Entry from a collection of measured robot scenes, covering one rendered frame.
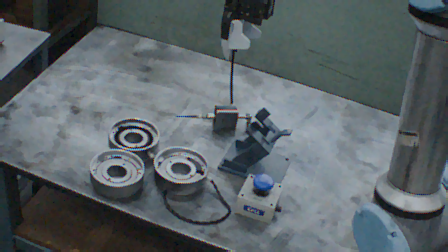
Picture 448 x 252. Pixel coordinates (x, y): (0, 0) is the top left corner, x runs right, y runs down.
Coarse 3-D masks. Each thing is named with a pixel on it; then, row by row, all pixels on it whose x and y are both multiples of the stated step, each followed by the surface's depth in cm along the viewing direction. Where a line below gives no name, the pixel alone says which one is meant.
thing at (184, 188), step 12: (156, 156) 116; (168, 156) 119; (192, 156) 120; (156, 168) 114; (168, 168) 116; (180, 168) 119; (192, 168) 117; (204, 168) 118; (156, 180) 114; (168, 180) 112; (204, 180) 115; (168, 192) 115; (180, 192) 114; (192, 192) 115
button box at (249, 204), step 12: (252, 180) 114; (240, 192) 111; (252, 192) 112; (264, 192) 111; (276, 192) 113; (240, 204) 111; (252, 204) 110; (264, 204) 110; (276, 204) 111; (252, 216) 112; (264, 216) 111
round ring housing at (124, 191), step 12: (96, 156) 114; (108, 156) 116; (120, 156) 117; (132, 156) 116; (96, 168) 113; (108, 168) 114; (120, 168) 115; (96, 180) 109; (108, 180) 111; (120, 180) 111; (108, 192) 109; (120, 192) 109; (132, 192) 111
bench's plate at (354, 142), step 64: (64, 64) 145; (128, 64) 149; (192, 64) 153; (0, 128) 122; (64, 128) 125; (192, 128) 132; (320, 128) 139; (384, 128) 142; (64, 192) 113; (320, 192) 121
